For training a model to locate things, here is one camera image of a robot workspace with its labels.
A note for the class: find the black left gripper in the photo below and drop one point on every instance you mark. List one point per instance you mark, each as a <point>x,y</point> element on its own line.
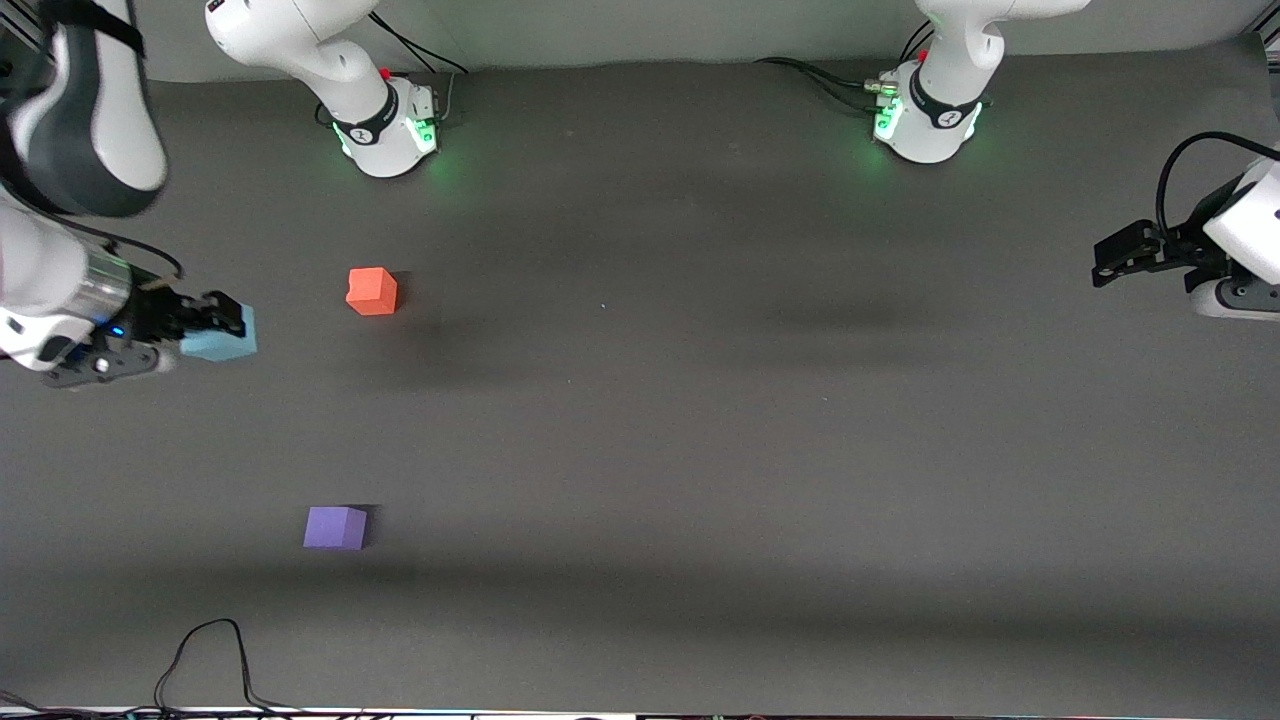
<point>1178,250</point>

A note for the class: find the blue foam block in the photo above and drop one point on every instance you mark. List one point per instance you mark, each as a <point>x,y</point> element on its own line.
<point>225,347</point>

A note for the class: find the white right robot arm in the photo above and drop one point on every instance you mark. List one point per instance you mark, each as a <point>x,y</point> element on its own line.
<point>300,40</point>

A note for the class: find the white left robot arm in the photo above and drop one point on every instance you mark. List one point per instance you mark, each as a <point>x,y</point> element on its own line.
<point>940,110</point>

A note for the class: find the dark grey table mat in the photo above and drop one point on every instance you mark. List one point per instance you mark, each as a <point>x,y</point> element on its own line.
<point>800,450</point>

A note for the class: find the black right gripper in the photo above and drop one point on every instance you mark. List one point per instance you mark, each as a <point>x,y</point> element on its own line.
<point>158,315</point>

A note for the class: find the purple foam block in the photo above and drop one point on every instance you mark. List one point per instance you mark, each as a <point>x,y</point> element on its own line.
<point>335,528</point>

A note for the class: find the orange foam block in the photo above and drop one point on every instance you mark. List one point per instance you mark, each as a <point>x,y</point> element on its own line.
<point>372,290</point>

